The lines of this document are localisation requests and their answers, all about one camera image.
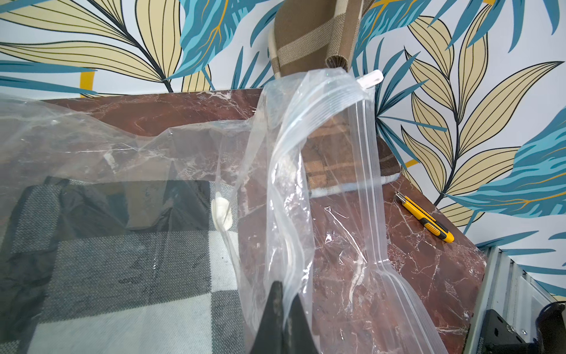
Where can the olive tan plaid blanket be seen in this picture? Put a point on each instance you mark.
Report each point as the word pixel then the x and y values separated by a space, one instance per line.
pixel 315 34

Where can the white bag zipper slider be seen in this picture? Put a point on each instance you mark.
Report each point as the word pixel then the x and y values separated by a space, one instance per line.
pixel 371 79

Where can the light plaid blanket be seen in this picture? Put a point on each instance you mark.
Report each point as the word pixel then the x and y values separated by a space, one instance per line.
pixel 349 187

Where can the white vacuum valve cap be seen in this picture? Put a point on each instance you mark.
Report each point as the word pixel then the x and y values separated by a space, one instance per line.
pixel 221 213

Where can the clear plastic vacuum bag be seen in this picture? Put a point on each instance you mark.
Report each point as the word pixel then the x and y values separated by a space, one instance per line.
pixel 263 235

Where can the yellow utility knife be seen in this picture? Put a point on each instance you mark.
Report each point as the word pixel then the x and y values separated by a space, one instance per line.
pixel 425 219

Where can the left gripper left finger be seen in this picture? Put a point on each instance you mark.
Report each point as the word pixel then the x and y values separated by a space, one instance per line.
pixel 269 337

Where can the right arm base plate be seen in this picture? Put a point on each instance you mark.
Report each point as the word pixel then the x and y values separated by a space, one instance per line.
pixel 497 335

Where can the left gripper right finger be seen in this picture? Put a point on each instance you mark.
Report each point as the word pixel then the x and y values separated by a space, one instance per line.
pixel 300 336

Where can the dark brown plaid blanket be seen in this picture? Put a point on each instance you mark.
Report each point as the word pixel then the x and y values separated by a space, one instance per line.
pixel 328 156

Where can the black white checked blanket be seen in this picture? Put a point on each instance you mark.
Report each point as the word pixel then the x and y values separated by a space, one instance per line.
pixel 127 267

